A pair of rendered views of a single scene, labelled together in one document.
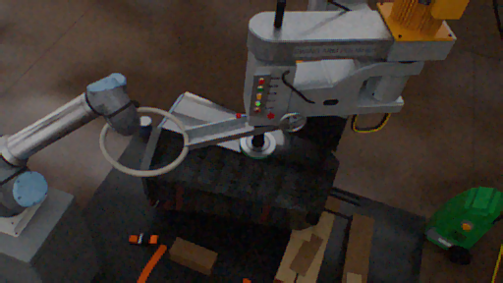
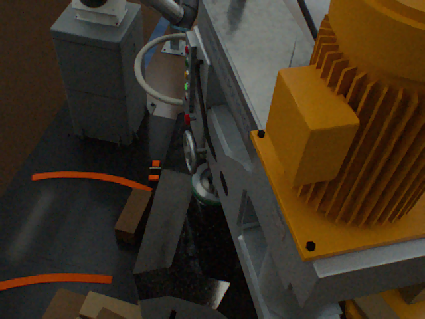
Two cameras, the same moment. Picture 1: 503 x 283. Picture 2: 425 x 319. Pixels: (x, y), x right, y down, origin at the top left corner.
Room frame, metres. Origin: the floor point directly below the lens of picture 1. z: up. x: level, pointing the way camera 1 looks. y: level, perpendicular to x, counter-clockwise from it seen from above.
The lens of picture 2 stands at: (1.58, -1.19, 2.35)
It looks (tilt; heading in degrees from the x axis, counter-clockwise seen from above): 49 degrees down; 86
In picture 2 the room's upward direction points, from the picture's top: 6 degrees clockwise
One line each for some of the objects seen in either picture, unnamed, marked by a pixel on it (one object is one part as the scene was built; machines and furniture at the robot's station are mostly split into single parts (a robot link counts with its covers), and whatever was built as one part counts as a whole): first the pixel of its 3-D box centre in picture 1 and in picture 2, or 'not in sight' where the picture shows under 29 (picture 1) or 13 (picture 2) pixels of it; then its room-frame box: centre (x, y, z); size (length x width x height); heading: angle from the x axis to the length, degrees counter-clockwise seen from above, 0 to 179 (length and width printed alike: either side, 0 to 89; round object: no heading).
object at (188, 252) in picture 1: (194, 256); (134, 214); (1.26, 0.27, 0.07); 0.30 x 0.12 x 0.12; 75
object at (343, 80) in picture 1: (339, 86); (259, 191); (1.78, -0.43, 1.30); 0.74 x 0.23 x 0.49; 105
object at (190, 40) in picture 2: (258, 94); (190, 74); (1.56, 0.00, 1.37); 0.08 x 0.03 x 0.28; 105
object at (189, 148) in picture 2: (291, 117); (200, 151); (1.60, -0.19, 1.20); 0.15 x 0.10 x 0.15; 105
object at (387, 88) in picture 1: (388, 78); (302, 268); (1.86, -0.68, 1.34); 0.19 x 0.19 x 0.20
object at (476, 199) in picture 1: (475, 208); not in sight; (1.73, -1.58, 0.43); 0.35 x 0.35 x 0.87; 62
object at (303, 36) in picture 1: (347, 37); (278, 100); (1.78, -0.38, 1.62); 0.96 x 0.25 x 0.17; 105
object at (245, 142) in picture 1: (257, 142); (217, 181); (1.69, -0.04, 0.84); 0.21 x 0.21 x 0.01
